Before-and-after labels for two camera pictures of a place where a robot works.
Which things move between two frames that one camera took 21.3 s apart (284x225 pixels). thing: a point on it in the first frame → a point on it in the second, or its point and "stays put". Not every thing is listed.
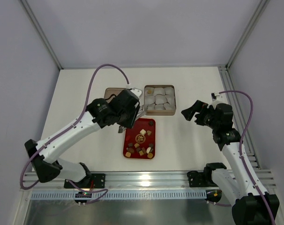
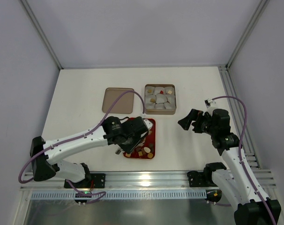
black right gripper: x=200 y=115 → x=197 y=123
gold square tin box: x=160 y=100 stays put
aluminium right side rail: x=227 y=77 stays put
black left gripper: x=134 y=116 → x=131 y=145
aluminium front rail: x=135 y=181 stays put
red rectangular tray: x=139 y=142 stays put
